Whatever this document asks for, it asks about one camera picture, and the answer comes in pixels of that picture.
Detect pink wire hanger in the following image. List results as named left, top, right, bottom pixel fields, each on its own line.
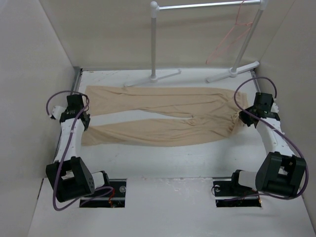
left=205, top=0, right=254, bottom=65

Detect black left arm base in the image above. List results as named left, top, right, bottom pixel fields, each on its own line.
left=79, top=171, right=127, bottom=208

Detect white clothes rack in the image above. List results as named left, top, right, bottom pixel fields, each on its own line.
left=124, top=0, right=269, bottom=87

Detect beige trousers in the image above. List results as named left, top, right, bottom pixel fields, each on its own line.
left=81, top=86, right=248, bottom=147

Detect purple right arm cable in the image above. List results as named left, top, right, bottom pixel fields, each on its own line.
left=233, top=77, right=309, bottom=199

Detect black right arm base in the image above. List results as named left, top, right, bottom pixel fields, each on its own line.
left=211, top=170, right=261, bottom=208

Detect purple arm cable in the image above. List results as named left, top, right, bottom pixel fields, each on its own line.
left=45, top=90, right=116, bottom=211
left=233, top=77, right=309, bottom=199

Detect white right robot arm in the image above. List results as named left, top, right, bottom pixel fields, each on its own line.
left=239, top=92, right=307, bottom=199

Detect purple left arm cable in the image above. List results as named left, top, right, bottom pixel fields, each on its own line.
left=45, top=90, right=116, bottom=211

